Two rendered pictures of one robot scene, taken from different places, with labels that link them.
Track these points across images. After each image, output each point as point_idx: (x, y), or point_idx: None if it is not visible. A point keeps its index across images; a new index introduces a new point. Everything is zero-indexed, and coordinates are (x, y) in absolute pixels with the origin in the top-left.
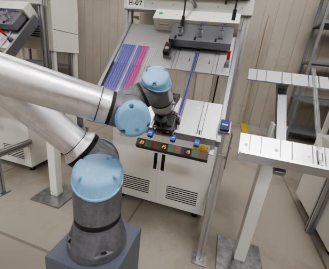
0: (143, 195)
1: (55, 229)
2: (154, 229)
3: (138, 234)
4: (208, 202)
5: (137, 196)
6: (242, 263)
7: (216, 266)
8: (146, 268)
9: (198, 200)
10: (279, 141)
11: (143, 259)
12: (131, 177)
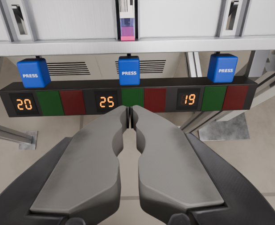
0: (84, 77)
1: None
2: None
3: None
4: (207, 116)
5: (76, 79)
6: (225, 123)
7: (200, 138)
8: (128, 172)
9: (166, 66)
10: None
11: (121, 162)
12: (53, 64)
